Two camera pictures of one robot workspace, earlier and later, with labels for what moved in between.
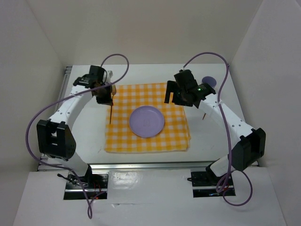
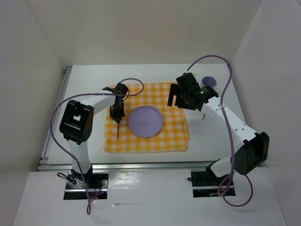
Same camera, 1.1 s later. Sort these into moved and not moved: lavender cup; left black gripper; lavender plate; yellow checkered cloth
Moved: left black gripper
Not moved: lavender cup; lavender plate; yellow checkered cloth
